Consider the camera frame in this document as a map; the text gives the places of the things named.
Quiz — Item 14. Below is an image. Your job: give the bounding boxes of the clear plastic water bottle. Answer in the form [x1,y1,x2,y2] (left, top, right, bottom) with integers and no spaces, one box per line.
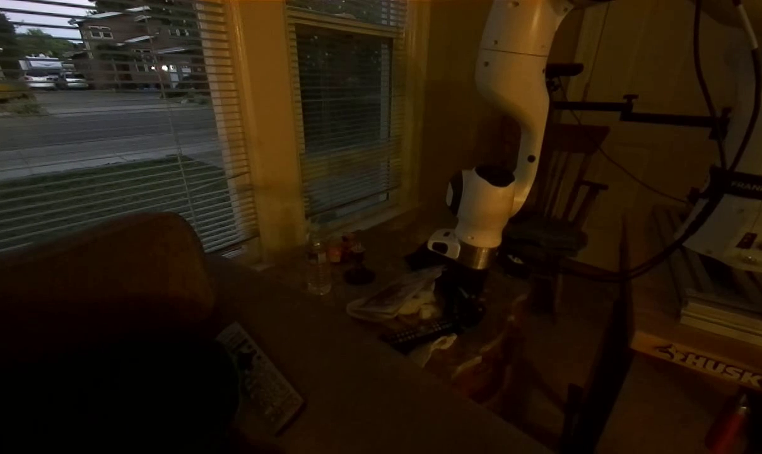
[306,237,335,300]

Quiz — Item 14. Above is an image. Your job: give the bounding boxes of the black remote control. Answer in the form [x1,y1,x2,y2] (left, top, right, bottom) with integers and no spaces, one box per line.
[378,320,462,354]

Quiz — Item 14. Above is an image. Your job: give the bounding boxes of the cream knit cloth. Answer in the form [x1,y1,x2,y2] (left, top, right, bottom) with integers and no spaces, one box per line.
[409,330,468,374]

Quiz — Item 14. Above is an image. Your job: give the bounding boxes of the narrow window blind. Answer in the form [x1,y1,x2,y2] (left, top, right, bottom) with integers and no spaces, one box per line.
[284,0,409,227]

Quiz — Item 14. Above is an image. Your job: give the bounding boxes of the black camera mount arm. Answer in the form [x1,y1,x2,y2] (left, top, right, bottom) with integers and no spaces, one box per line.
[547,93,734,142]

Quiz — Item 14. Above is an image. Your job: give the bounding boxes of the black round object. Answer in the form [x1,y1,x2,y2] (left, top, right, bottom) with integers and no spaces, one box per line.
[342,259,381,290]

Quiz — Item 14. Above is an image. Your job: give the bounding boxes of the wooden chair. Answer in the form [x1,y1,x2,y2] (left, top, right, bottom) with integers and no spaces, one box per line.
[503,123,614,317]

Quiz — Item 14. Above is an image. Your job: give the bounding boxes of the small orange items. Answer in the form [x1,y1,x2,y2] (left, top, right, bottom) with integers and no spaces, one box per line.
[323,233,368,264]

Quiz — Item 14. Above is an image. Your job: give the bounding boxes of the wide window blind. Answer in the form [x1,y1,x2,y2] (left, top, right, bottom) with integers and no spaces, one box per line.
[0,0,261,259]

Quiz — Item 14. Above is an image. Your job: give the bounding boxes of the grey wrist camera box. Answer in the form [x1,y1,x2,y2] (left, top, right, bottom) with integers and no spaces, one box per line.
[425,230,470,263]

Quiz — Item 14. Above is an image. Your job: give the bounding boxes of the dark flat panel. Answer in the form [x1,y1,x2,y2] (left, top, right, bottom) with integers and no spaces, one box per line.
[560,215,641,454]

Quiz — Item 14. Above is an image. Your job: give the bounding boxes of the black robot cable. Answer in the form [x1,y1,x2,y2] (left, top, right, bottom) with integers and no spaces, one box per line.
[555,0,762,288]

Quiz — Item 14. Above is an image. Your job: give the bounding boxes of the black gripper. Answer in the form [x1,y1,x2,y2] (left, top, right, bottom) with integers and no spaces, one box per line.
[434,263,491,334]

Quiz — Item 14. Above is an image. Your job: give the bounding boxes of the brown couch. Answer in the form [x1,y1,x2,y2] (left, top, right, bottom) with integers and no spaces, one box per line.
[0,209,552,454]

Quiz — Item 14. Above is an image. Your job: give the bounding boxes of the black mounted camera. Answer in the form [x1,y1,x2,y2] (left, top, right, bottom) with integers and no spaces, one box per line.
[546,61,588,90]

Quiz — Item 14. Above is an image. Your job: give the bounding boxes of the clear plastic printed package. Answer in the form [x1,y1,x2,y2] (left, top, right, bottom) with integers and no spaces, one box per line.
[344,272,444,327]

